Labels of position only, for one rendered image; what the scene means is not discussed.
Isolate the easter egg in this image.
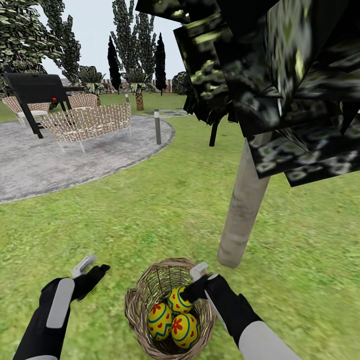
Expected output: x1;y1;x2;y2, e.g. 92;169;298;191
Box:
148;302;175;342
170;313;200;349
167;286;193;316

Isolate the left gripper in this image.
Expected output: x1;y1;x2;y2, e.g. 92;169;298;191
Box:
79;263;110;298

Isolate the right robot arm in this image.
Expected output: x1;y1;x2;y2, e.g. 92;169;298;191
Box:
179;261;302;360

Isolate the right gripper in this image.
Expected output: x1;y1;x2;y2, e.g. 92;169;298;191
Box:
179;274;209;304

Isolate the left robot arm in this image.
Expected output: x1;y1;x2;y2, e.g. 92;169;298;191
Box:
13;253;110;360

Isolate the wicker basket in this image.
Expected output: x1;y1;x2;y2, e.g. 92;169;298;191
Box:
124;257;217;360

